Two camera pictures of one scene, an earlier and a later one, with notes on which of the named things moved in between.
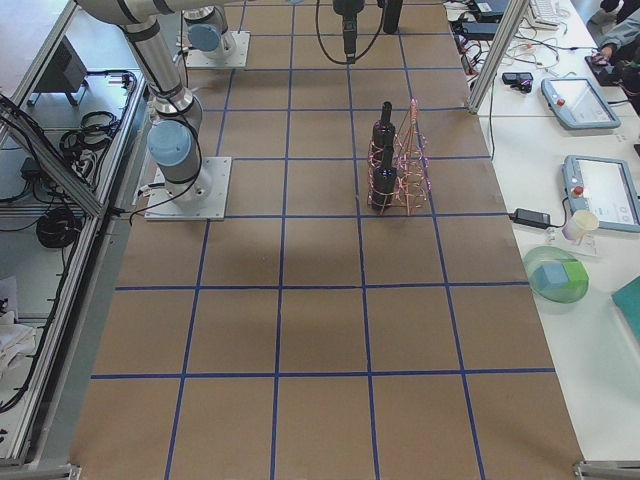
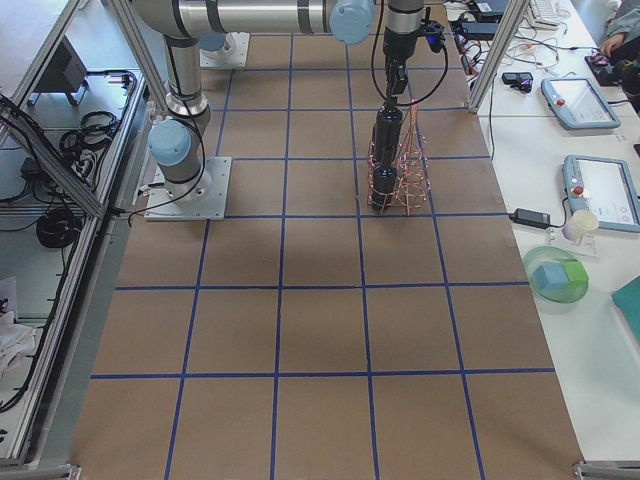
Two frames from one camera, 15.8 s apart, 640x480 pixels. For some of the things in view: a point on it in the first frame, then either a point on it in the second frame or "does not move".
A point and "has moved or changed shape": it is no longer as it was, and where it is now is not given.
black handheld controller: [522, 81] does not move
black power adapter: [531, 218] does not move
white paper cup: [581, 222] does not move
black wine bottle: [392, 13] has moved or changed shape
